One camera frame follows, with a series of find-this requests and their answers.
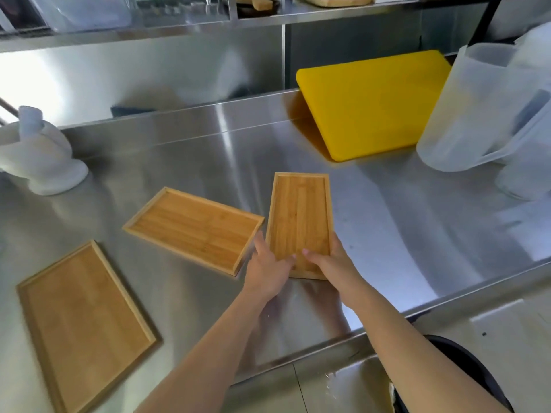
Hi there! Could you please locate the narrow bamboo tray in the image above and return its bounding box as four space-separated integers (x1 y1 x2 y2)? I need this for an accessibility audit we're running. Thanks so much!
265 172 335 281

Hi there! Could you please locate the person's left hand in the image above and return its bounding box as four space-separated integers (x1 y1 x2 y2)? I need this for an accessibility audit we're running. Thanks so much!
242 231 297 303

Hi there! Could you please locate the large bamboo tray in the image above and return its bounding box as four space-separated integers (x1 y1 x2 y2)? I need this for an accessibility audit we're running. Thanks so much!
16 240 158 413

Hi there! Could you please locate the white pestle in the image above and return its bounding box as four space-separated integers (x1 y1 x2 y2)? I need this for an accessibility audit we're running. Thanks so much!
18 106 44 136

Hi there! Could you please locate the translucent plastic measuring jug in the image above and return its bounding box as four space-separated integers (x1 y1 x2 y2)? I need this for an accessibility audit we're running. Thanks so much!
416 43 551 173

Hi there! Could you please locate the yellow cutting board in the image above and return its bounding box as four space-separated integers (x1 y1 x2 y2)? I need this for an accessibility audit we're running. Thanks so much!
296 50 453 162

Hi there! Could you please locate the person's right forearm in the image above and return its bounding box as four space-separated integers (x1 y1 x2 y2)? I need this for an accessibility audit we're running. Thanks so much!
342 283 511 413

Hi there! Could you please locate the white mortar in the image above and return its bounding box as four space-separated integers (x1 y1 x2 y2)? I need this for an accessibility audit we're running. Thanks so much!
0 123 89 196

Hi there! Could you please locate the translucent plastic container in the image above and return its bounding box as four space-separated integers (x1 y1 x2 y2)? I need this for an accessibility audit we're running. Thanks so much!
494 120 551 201

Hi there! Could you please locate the clear plastic tub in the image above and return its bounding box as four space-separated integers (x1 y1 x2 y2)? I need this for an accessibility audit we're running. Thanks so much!
38 0 132 33

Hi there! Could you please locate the stainless steel shelf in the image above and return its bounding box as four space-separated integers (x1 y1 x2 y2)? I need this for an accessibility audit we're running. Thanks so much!
0 0 551 54

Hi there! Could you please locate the black bin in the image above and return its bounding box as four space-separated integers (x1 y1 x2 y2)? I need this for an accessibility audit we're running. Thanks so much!
389 335 515 413

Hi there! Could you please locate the person's left forearm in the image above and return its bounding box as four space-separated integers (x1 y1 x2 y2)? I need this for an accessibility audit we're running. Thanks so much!
133 287 269 413

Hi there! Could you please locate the medium bamboo tray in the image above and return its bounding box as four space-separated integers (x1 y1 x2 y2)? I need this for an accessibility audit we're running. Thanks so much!
122 187 265 277

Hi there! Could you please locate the person's right hand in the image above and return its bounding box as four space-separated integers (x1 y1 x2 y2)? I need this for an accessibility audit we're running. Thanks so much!
302 232 365 307

